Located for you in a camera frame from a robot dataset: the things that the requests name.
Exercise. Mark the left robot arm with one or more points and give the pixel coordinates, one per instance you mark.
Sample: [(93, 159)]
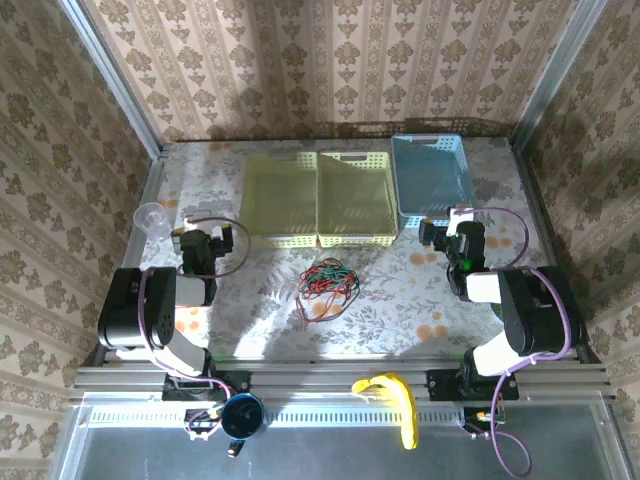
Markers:
[(135, 310)]

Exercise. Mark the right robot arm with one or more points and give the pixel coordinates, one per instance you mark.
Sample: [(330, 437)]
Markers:
[(530, 310)]

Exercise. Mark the clear plastic cup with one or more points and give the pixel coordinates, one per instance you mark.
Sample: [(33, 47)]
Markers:
[(152, 222)]

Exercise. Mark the blue plastic basket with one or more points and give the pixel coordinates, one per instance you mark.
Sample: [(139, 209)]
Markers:
[(432, 175)]

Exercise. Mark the yellow plastic basket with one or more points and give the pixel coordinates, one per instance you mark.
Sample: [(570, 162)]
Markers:
[(280, 200), (357, 200)]

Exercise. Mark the floral tablecloth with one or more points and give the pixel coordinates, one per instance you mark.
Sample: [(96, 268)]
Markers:
[(280, 335)]

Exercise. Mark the small connector board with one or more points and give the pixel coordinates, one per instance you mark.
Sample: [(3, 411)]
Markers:
[(475, 417), (200, 425)]

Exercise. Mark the yellow soft banana-shaped object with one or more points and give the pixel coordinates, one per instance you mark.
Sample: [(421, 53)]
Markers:
[(407, 415)]

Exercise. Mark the grey metal sheet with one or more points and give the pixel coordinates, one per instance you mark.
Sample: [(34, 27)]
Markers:
[(325, 455)]

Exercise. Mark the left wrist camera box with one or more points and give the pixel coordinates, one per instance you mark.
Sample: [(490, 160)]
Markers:
[(193, 220)]

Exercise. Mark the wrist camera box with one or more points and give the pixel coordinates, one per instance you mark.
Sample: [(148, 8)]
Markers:
[(193, 220), (457, 216)]

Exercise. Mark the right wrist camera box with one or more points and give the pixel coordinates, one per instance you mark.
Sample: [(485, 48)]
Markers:
[(457, 216)]

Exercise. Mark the aluminium table side rail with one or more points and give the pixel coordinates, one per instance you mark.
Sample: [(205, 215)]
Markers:
[(537, 200), (151, 180)]

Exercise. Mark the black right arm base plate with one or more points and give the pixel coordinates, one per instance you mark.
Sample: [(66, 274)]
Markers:
[(440, 385)]

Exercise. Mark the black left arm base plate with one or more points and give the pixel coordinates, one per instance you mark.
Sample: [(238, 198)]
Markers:
[(235, 382)]

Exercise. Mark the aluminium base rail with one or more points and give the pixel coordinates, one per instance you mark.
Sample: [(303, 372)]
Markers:
[(325, 380)]

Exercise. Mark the aluminium frame post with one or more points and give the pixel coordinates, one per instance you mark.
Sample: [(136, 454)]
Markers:
[(115, 75), (555, 70)]

